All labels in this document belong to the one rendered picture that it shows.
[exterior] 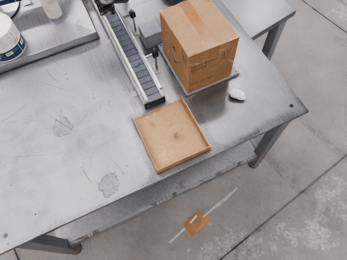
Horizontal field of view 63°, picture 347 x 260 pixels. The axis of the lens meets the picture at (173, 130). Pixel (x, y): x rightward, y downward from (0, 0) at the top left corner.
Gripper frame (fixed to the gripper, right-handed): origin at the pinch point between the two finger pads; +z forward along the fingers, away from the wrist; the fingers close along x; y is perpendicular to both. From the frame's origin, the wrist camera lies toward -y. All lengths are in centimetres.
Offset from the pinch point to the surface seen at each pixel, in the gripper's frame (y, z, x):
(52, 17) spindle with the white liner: 30.0, 6.6, -9.6
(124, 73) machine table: 7.4, -8.0, 34.7
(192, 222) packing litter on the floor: 2, 27, 139
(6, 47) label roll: 56, -4, 1
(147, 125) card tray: 8, -25, 64
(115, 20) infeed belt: -0.6, 3.9, 4.1
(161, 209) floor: 17, 36, 124
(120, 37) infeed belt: 1.5, -2.6, 15.5
